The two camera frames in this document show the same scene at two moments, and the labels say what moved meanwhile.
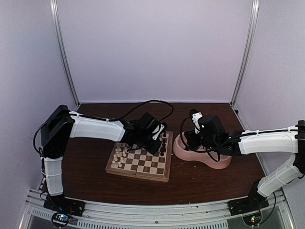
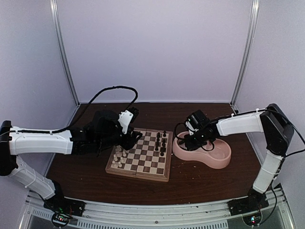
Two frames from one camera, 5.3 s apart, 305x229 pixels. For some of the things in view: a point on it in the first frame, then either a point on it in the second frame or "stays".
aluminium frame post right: (251, 36) stays
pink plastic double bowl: (199, 156) stays
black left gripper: (153, 149) to (131, 140)
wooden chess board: (140, 163) stays
